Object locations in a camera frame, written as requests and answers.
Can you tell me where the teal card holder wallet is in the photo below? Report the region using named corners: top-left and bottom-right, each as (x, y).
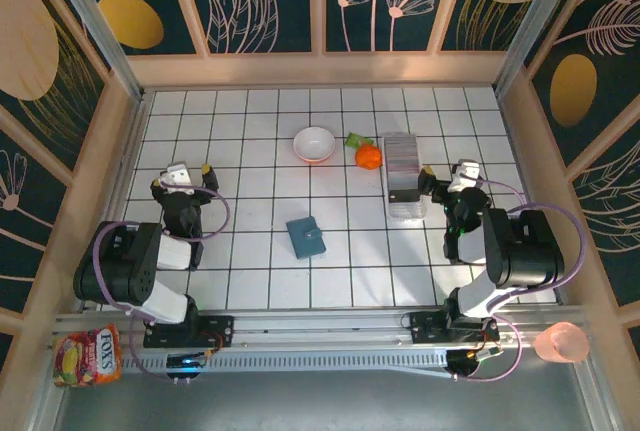
top-left (285, 217), bottom-right (327, 260)

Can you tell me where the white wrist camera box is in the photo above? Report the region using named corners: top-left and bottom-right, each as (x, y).
top-left (160, 163), bottom-right (196, 197)
top-left (449, 160), bottom-right (484, 195)

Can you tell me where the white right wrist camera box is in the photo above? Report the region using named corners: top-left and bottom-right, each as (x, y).
top-left (449, 160), bottom-right (484, 195)

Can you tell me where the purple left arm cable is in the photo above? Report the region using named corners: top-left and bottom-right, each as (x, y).
top-left (92, 185), bottom-right (232, 383)

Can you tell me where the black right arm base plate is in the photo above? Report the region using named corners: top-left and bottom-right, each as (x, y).
top-left (409, 310), bottom-right (501, 347)

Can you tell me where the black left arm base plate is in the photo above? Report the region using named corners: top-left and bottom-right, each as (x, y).
top-left (143, 314), bottom-right (235, 349)

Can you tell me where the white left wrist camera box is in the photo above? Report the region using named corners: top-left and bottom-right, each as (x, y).
top-left (160, 163), bottom-right (196, 197)

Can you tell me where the colourful candy bag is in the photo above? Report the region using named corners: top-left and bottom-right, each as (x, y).
top-left (52, 323), bottom-right (124, 388)

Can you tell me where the white bowl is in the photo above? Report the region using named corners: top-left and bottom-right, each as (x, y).
top-left (292, 126), bottom-right (336, 166)

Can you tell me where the pink plastic cup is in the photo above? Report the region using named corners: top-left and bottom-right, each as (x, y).
top-left (532, 321), bottom-right (590, 365)

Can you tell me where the orange toy carrot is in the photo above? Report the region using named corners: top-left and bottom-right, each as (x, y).
top-left (354, 144), bottom-right (384, 171)

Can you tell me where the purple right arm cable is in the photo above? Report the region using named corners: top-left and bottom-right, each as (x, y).
top-left (452, 178), bottom-right (586, 383)

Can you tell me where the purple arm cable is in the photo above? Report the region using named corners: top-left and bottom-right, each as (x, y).
top-left (92, 185), bottom-right (232, 383)
top-left (452, 178), bottom-right (586, 383)

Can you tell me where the small black electronics board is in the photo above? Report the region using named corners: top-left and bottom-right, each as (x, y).
top-left (446, 348), bottom-right (504, 375)
top-left (166, 353), bottom-right (209, 372)

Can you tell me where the aluminium mounting rail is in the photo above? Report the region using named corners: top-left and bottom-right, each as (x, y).
top-left (52, 304), bottom-right (589, 352)

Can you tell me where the grey slotted cable duct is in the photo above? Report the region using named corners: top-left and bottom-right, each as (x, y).
top-left (119, 348), bottom-right (451, 378)

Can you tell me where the aluminium frame post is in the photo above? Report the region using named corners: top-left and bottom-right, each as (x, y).
top-left (493, 0), bottom-right (586, 92)
top-left (39, 0), bottom-right (147, 102)

